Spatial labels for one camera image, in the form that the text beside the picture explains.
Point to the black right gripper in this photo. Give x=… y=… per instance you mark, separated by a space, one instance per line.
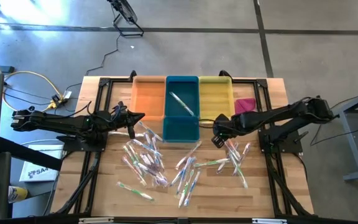
x=222 y=126

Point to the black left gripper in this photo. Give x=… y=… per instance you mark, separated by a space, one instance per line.
x=121 y=119

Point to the blue toothbrush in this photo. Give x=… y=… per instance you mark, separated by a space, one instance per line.
x=179 y=178
x=150 y=130
x=145 y=145
x=192 y=188
x=158 y=157
x=186 y=172

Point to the red toothbrush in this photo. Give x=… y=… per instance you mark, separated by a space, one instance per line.
x=134 y=171
x=232 y=149

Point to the green toothbrush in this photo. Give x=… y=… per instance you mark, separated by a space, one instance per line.
x=211 y=162
x=182 y=104
x=135 y=190
x=134 y=153
x=185 y=190
x=240 y=174
x=128 y=153

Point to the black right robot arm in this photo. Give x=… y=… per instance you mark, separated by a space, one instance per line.
x=275 y=113

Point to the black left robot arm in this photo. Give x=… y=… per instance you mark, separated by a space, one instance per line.
x=57 y=123

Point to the wrapped orange toothbrush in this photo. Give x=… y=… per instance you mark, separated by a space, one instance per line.
x=205 y=124
x=190 y=154

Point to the wrapped white toothbrush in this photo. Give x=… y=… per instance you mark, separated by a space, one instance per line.
x=118 y=133

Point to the orange plastic bin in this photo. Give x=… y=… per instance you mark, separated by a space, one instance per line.
x=148 y=99

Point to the yellow plastic bin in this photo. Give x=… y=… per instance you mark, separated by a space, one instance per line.
x=216 y=99

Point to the magenta cloth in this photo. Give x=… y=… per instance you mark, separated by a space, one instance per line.
x=245 y=105

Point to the wrapped pink toothbrush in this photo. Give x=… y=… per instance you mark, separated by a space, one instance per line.
x=245 y=152

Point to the small teal plastic bin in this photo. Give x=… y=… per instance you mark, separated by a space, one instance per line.
x=181 y=129

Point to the large teal plastic bin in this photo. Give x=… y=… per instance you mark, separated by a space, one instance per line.
x=176 y=90

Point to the white printed box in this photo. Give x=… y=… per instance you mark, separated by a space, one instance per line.
x=39 y=165

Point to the black floor fan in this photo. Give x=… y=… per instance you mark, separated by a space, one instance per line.
x=124 y=12

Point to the black beam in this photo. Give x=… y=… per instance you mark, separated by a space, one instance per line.
x=30 y=154

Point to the blue-grey metal table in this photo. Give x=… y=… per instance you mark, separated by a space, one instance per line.
x=352 y=146

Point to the yellow can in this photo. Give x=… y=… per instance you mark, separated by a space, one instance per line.
x=17 y=194

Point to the silver bracket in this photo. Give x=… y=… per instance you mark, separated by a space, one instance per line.
x=269 y=221
x=95 y=220

